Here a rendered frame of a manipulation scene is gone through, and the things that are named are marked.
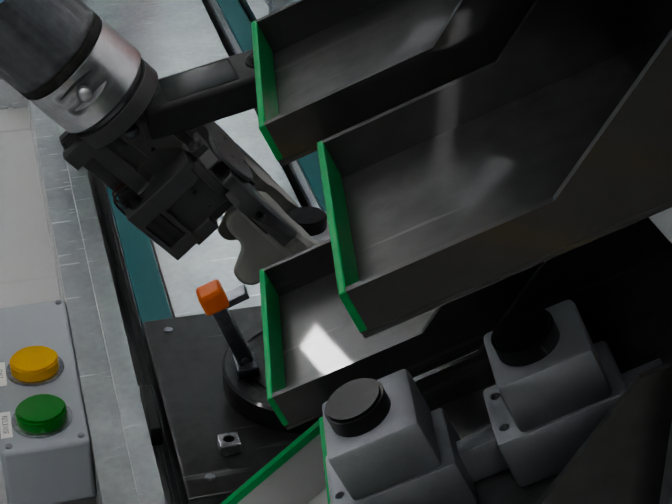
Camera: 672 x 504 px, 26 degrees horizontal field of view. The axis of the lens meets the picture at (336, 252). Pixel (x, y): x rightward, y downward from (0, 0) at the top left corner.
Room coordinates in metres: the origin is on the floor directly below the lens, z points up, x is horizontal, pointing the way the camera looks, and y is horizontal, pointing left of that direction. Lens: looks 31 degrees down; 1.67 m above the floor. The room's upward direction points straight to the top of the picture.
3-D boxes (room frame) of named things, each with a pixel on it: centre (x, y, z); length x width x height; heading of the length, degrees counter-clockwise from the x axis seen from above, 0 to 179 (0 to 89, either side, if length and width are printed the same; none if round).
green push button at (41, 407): (0.92, 0.23, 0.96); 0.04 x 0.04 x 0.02
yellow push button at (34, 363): (0.99, 0.25, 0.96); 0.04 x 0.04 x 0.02
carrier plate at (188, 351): (0.96, 0.02, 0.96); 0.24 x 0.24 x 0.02; 14
